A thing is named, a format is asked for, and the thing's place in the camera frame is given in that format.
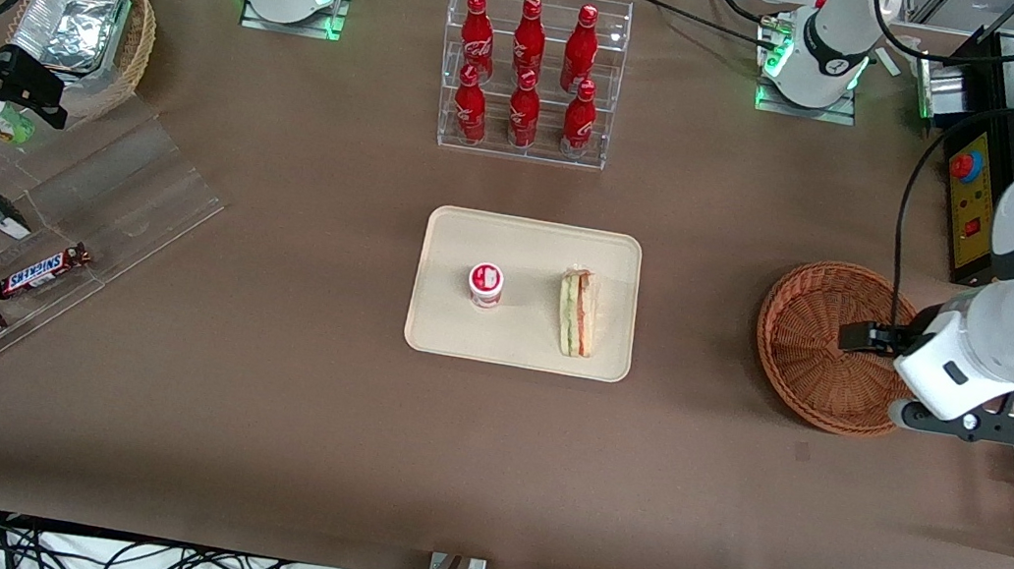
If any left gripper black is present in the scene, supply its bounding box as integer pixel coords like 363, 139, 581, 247
837, 315, 938, 364

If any triangle sandwich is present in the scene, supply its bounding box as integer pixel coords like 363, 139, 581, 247
551, 263, 605, 361

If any brown wicker basket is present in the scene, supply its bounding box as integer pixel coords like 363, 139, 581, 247
743, 251, 934, 445

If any light wicker basket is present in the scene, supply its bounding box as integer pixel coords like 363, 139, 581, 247
0, 0, 161, 130

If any beige plastic tray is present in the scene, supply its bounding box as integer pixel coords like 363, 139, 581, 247
400, 201, 650, 386

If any aluminium foil container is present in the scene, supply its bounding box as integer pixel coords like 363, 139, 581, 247
7, 0, 134, 85

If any small black white box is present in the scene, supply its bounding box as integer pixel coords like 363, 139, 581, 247
0, 188, 38, 243

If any clear acrylic stepped display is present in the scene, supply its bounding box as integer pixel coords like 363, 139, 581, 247
0, 75, 240, 428

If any silver metal block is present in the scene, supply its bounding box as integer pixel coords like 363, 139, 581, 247
907, 50, 975, 128

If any clear plastic wrapper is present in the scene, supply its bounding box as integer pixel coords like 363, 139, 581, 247
883, 32, 930, 68

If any red cola bottle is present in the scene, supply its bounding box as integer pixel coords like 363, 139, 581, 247
452, 0, 504, 86
448, 62, 496, 147
558, 2, 604, 97
503, 67, 545, 151
507, 0, 553, 84
558, 77, 602, 162

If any red white yogurt cup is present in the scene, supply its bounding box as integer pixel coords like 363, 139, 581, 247
464, 259, 509, 313

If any clear acrylic bottle rack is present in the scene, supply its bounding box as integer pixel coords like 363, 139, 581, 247
428, 0, 636, 174

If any brown table cover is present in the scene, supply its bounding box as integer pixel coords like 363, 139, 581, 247
0, 0, 1014, 569

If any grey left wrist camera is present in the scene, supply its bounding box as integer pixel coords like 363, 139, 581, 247
886, 397, 1014, 448

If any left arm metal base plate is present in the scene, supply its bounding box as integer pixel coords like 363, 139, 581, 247
752, 9, 870, 128

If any black table cable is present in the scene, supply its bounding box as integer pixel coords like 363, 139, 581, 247
599, 0, 795, 57

